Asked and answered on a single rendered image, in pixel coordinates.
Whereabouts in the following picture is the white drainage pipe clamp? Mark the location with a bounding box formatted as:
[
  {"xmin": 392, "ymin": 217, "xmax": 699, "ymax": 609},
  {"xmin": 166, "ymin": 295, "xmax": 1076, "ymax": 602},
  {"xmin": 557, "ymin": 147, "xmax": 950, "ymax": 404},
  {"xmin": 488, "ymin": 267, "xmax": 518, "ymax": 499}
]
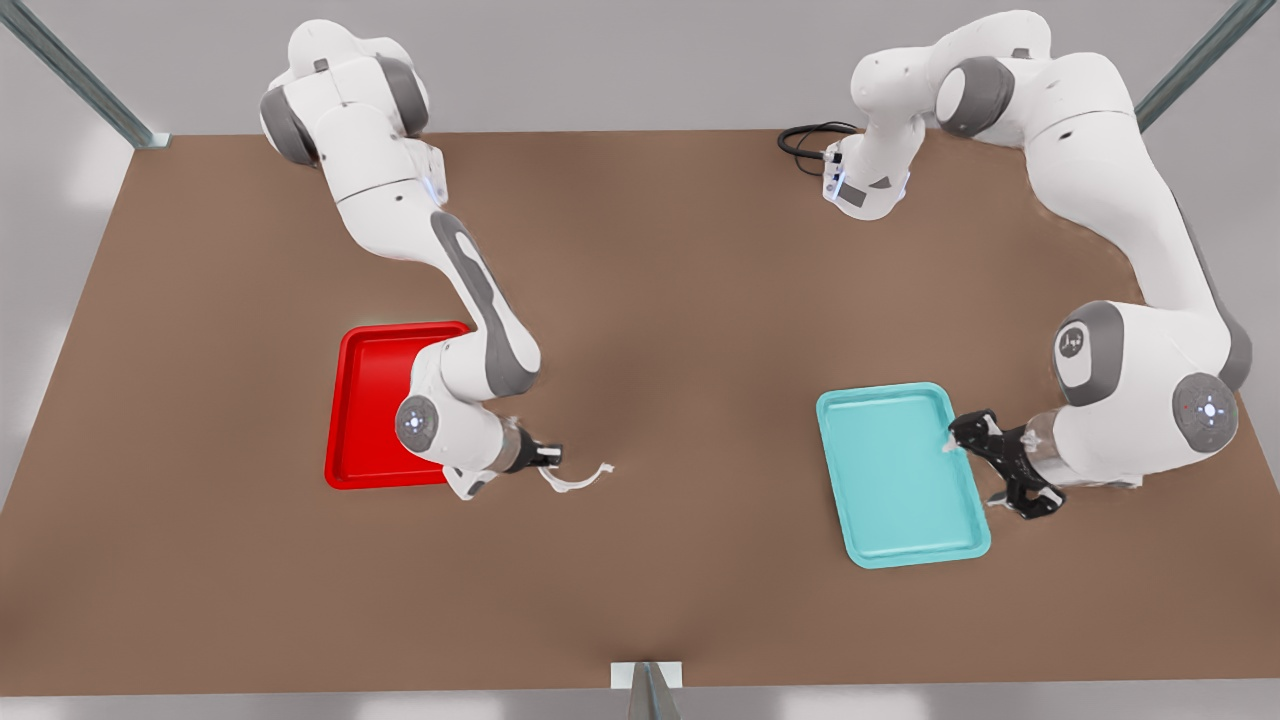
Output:
[{"xmin": 538, "ymin": 461, "xmax": 615, "ymax": 494}]

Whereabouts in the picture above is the teal rectangular tray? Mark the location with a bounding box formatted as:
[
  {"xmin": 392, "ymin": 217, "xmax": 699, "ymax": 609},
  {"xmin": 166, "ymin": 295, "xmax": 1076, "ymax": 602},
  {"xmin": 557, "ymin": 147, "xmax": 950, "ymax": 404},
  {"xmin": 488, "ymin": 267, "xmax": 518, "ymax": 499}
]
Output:
[{"xmin": 815, "ymin": 381, "xmax": 993, "ymax": 571}]

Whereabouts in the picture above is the red rectangular tray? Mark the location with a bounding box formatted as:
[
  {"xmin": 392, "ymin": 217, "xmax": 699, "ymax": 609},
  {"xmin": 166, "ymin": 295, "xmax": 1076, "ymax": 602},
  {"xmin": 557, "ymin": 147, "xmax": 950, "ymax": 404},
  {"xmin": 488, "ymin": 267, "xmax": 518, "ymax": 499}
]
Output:
[{"xmin": 324, "ymin": 321, "xmax": 473, "ymax": 491}]

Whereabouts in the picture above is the silver frame post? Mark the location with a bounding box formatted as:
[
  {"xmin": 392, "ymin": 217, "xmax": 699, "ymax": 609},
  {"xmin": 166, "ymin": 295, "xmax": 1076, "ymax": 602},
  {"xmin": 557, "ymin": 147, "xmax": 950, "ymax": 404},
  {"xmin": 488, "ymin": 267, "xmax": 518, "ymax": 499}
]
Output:
[
  {"xmin": 0, "ymin": 0, "xmax": 170, "ymax": 150},
  {"xmin": 610, "ymin": 660, "xmax": 685, "ymax": 720},
  {"xmin": 1134, "ymin": 0, "xmax": 1280, "ymax": 134}
]

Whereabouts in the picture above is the black cable loop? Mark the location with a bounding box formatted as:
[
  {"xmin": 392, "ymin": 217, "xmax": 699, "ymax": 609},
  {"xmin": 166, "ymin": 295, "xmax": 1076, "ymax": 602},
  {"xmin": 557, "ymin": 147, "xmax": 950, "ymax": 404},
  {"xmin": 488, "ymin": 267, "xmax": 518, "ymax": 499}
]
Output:
[{"xmin": 777, "ymin": 122, "xmax": 863, "ymax": 180}]

